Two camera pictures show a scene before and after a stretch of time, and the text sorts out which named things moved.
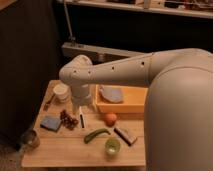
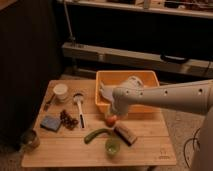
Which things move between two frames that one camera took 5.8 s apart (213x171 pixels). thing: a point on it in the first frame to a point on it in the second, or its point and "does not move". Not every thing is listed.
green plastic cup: (112, 146) does not move
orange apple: (110, 119) does not move
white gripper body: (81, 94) to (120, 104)
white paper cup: (61, 92) does not move
